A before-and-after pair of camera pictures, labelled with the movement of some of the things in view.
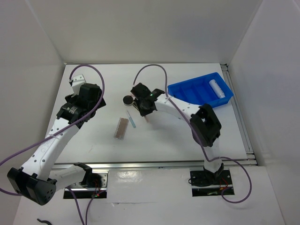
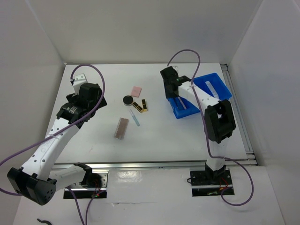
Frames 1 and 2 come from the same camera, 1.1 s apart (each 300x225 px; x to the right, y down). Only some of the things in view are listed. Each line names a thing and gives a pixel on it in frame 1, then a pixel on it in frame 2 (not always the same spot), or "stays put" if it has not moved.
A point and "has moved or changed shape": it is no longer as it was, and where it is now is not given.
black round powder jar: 127,101 stays put
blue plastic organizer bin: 209,89 stays put
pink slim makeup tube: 147,119 has moved or changed shape
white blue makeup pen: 130,118 has moved or changed shape
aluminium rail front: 113,165 stays put
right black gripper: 143,112 to 168,95
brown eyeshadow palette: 121,128 stays put
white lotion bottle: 213,83 to 213,92
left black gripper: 71,98 stays put
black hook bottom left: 44,221 stays put
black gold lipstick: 135,105 stays put
